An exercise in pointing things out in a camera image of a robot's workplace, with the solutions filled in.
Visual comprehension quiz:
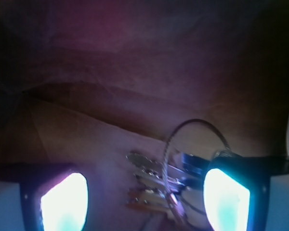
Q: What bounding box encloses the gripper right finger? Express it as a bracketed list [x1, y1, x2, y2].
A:
[203, 156, 289, 231]

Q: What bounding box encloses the brown paper bag bin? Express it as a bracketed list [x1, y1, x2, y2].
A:
[0, 0, 289, 231]

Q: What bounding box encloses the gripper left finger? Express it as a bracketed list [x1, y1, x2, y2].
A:
[0, 163, 89, 231]

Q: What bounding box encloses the silver keys bunch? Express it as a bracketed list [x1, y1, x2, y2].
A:
[126, 118, 231, 231]

